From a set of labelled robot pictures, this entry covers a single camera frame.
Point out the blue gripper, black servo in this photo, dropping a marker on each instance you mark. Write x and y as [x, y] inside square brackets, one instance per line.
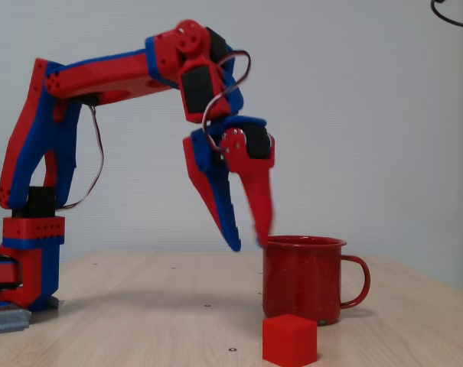
[210, 157]

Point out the red cube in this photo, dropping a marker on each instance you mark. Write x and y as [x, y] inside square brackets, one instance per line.
[288, 340]

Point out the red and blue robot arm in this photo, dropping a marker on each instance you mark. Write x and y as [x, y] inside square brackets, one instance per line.
[82, 76]

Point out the red mug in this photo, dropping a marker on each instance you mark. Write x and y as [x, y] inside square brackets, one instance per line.
[300, 279]

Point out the grey duct tape piece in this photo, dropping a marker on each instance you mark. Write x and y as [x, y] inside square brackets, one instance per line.
[7, 320]

